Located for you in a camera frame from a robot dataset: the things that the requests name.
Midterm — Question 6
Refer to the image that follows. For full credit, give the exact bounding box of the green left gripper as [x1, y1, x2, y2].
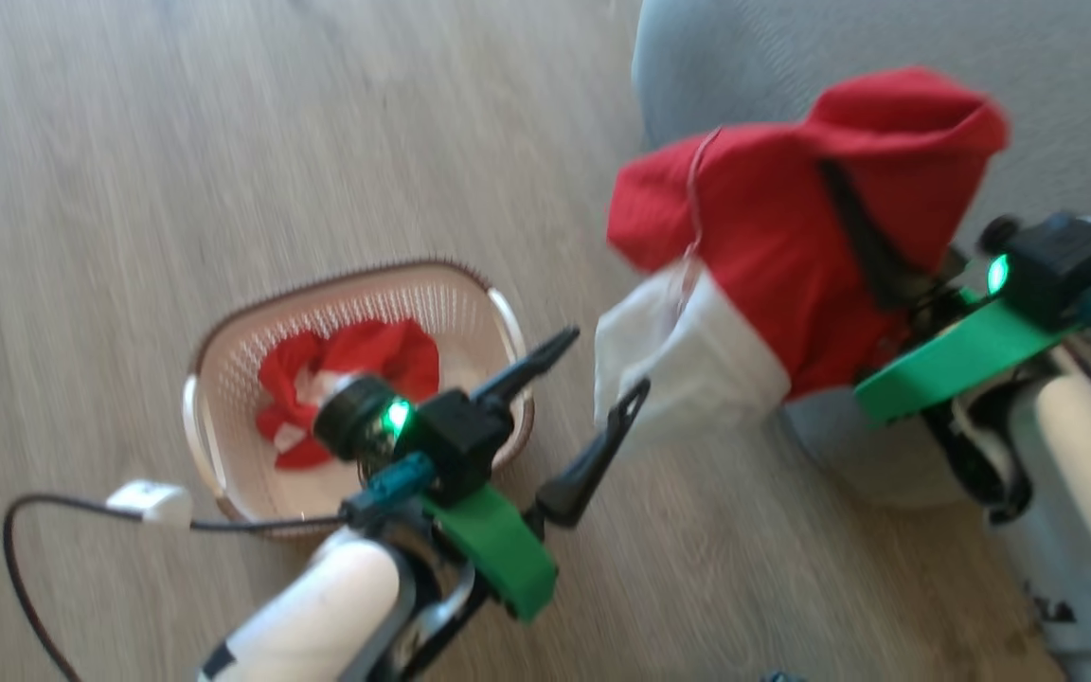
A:
[420, 327, 652, 623]

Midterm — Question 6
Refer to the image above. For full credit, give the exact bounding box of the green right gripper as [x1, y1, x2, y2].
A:
[817, 159, 1077, 427]

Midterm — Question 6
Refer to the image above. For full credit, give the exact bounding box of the red garment with white cuff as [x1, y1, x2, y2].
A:
[592, 65, 1011, 458]

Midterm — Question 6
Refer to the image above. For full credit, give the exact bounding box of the beige plastic laundry basket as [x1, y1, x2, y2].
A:
[182, 258, 537, 540]

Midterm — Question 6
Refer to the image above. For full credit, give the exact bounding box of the red and white small garment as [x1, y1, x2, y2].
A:
[256, 318, 441, 472]

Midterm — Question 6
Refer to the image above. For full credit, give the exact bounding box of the grey fabric sofa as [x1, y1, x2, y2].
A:
[630, 0, 1091, 512]

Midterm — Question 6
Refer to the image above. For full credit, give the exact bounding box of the black cable with white tag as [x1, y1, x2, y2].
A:
[3, 453, 439, 682]

